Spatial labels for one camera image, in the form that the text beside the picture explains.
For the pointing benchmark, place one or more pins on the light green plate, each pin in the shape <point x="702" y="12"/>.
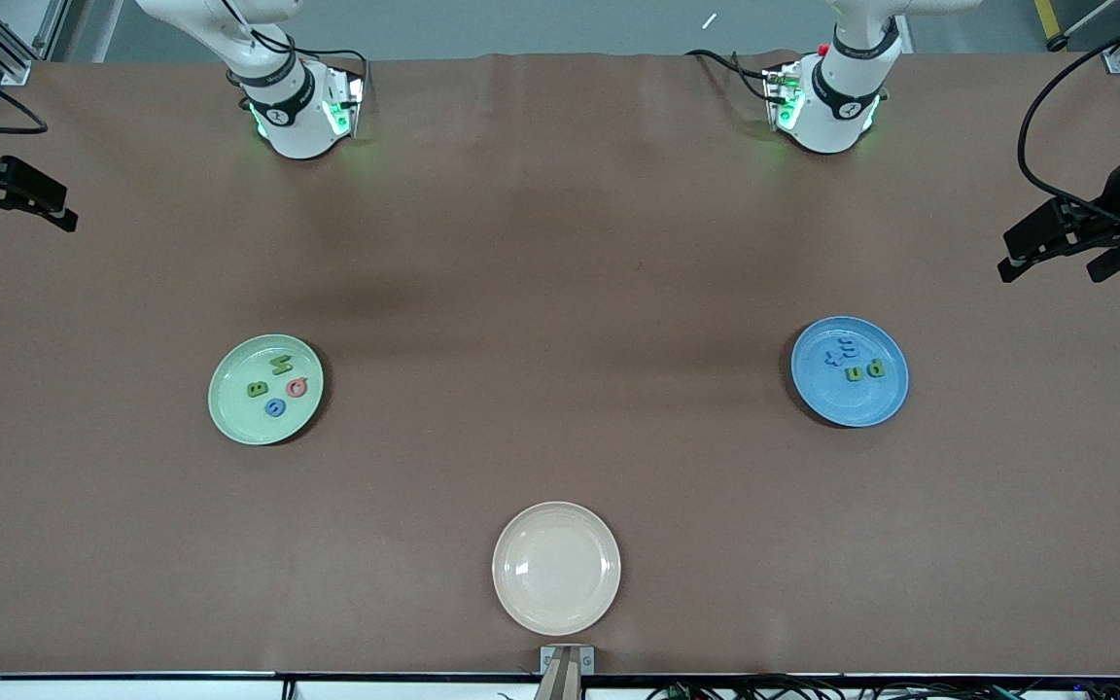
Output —
<point x="239" y="418"/>

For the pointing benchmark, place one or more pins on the green foam letter p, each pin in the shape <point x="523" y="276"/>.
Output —
<point x="881" y="369"/>

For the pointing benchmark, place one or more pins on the blue plate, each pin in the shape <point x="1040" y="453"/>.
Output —
<point x="847" y="403"/>

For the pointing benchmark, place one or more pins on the green foam letter B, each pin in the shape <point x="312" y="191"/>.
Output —
<point x="257" y="389"/>

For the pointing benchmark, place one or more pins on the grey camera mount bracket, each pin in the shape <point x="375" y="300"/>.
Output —
<point x="567" y="671"/>

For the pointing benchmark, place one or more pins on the brown table mat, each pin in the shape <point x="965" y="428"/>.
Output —
<point x="560" y="243"/>

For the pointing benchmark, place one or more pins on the blue foam letter x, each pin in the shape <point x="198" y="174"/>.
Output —
<point x="833" y="360"/>

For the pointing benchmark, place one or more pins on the green foam letter M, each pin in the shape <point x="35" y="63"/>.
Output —
<point x="282" y="366"/>

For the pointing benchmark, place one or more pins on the cream plate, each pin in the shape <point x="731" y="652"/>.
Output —
<point x="556" y="569"/>

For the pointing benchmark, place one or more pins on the blue foam letter m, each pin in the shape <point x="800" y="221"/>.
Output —
<point x="848" y="346"/>

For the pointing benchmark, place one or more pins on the red foam letter Q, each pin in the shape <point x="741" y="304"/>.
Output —
<point x="290" y="387"/>

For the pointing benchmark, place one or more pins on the yellow floor tape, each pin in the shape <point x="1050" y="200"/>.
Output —
<point x="1046" y="19"/>

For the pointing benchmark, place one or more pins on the blue foam letter G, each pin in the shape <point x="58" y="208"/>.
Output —
<point x="268" y="408"/>

